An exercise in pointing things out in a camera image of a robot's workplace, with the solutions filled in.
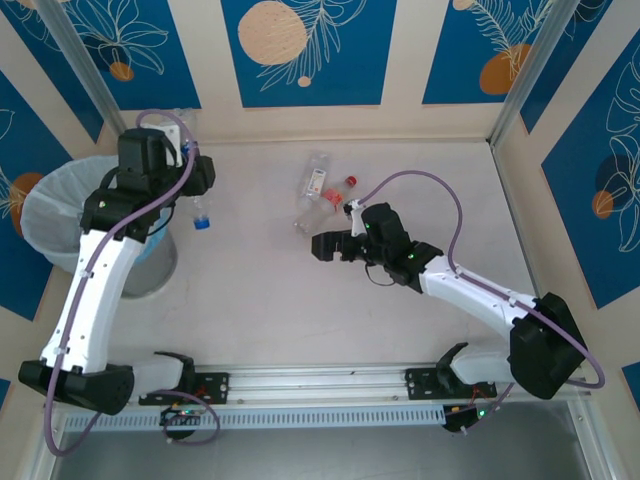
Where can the blue label bottle blue cap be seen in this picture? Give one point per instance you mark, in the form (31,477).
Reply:
(201,212)

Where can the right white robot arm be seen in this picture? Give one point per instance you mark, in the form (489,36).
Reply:
(475,295)

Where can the grey metal bin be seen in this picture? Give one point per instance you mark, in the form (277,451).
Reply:
(155,270)

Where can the bin with white bag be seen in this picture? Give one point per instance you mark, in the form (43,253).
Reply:
(50,210)

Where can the clear bottle pink label red cap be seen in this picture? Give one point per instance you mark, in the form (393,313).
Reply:
(312,217)

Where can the clear bottle white orange label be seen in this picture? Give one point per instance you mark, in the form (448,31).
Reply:
(315,177)

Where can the base controller board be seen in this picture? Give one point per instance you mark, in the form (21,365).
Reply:
(462,420)
(182,414)

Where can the aluminium frame post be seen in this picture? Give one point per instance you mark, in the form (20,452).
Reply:
(85,65)
(534,65)

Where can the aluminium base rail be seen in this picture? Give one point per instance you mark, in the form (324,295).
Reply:
(320,382)

